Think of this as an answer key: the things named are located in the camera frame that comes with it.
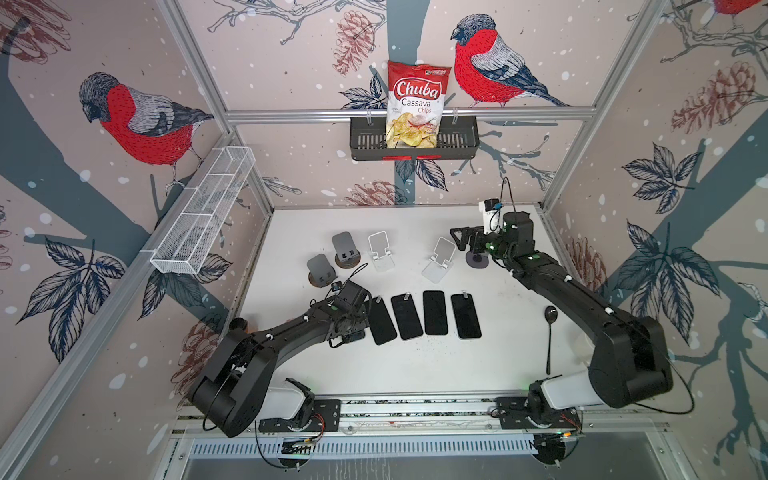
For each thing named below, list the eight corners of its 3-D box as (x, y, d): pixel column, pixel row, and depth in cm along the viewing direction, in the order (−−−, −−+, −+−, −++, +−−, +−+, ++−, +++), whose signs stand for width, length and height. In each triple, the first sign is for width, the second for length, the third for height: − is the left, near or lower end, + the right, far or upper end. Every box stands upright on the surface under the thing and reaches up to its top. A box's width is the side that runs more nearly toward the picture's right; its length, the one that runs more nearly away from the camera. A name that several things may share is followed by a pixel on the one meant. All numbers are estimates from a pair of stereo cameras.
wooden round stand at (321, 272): (305, 278, 102) (299, 266, 96) (322, 263, 106) (318, 250, 100) (321, 291, 98) (316, 280, 93) (338, 275, 103) (335, 263, 97)
